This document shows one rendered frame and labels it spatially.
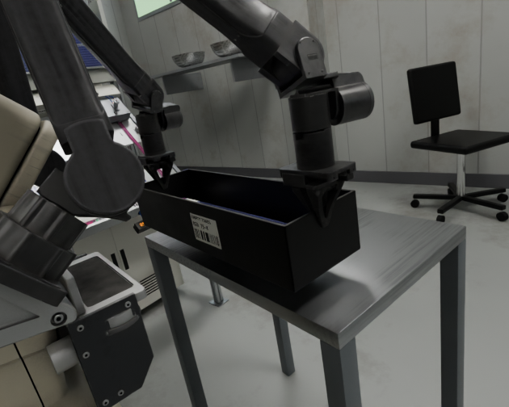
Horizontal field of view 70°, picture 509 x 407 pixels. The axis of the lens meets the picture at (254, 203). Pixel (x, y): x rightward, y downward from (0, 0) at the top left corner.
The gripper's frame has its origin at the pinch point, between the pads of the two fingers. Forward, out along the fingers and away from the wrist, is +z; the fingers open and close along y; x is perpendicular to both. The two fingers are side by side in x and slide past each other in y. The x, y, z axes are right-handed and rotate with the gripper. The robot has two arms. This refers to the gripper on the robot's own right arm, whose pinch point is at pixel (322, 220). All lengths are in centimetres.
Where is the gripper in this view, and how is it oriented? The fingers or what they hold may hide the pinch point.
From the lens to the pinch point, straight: 59.2
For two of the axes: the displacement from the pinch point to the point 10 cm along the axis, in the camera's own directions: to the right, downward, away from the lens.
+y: -6.4, -1.3, 7.6
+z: 1.7, 9.4, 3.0
